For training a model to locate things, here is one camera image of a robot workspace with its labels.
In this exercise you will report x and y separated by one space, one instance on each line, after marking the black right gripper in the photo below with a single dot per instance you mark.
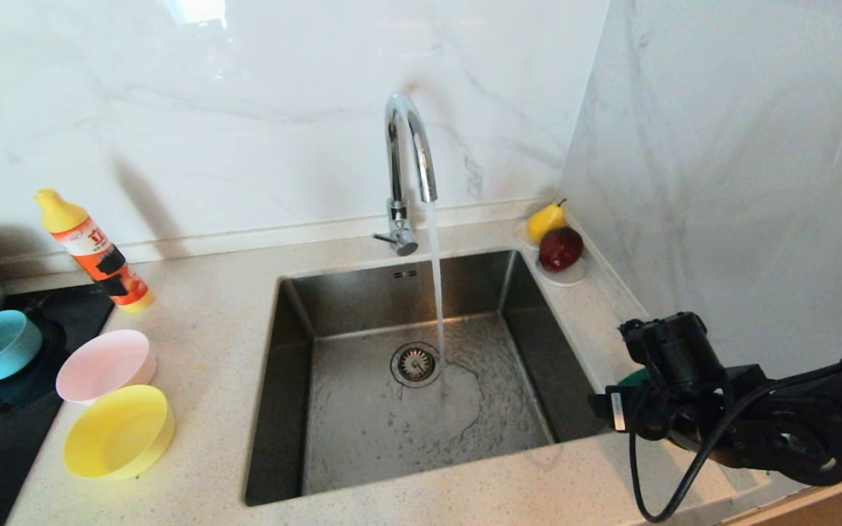
647 409

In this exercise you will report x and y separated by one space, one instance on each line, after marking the green and yellow sponge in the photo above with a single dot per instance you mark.
636 378

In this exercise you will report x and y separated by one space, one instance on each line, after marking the chrome gooseneck faucet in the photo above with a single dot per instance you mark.
394 169

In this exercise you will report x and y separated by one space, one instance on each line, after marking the yellow plastic bowl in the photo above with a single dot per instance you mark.
118 435

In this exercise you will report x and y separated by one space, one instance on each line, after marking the pink plastic bowl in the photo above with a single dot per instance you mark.
103 365

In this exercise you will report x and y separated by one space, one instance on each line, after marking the orange dish soap bottle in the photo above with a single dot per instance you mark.
92 245

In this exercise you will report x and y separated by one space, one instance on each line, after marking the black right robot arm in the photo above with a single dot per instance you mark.
772 409

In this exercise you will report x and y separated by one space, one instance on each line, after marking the metal sink drain strainer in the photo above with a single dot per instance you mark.
414 365

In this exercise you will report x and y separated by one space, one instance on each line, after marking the stainless steel sink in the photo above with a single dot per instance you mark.
362 438

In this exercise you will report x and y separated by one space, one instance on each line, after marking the small white dish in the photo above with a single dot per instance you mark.
571 277

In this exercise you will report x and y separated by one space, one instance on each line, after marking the red apple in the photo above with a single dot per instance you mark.
560 250

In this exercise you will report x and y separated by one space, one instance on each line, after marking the yellow pear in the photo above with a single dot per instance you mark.
544 222

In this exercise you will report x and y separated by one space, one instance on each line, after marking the black induction cooktop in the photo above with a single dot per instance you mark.
12 453

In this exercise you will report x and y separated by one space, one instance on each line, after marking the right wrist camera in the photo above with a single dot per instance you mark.
633 332

